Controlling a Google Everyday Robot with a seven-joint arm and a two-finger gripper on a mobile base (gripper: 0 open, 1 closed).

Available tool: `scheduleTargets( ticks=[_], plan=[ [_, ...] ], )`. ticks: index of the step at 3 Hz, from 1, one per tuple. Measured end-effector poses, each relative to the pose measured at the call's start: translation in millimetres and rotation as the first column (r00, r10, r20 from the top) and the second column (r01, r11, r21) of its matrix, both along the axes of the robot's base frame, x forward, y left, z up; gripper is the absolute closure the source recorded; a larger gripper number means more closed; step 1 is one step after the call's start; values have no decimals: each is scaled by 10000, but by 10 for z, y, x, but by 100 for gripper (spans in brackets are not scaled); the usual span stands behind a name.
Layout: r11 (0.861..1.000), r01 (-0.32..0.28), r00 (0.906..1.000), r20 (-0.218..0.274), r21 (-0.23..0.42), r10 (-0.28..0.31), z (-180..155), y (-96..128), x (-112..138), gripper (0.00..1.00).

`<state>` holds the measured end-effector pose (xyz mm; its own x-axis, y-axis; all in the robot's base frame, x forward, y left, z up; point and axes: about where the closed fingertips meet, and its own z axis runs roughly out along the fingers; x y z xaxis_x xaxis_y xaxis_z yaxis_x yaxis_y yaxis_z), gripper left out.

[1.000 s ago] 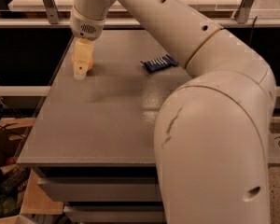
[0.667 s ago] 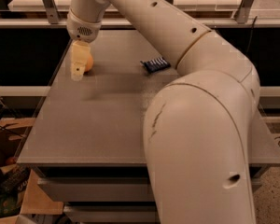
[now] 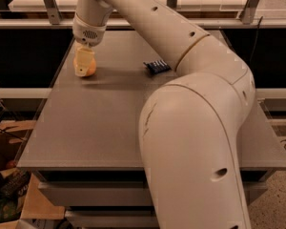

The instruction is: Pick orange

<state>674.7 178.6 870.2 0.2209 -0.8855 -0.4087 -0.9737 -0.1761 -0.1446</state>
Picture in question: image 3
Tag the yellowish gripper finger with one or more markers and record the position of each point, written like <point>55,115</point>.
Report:
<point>84,55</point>

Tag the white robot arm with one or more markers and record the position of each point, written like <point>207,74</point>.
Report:
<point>188,127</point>

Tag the orange fruit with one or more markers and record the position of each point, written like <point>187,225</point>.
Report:
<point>84,70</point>

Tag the grey table drawer cabinet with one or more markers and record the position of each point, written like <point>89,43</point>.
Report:
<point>85,145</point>

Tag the metal shelf frame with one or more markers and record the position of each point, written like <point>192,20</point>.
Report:
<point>209,14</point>

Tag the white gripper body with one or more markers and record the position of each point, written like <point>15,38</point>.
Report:
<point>88,33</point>

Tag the cardboard box with clutter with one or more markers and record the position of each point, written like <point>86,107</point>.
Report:
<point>22,206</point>

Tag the dark blue snack packet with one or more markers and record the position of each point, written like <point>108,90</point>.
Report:
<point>157,67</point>

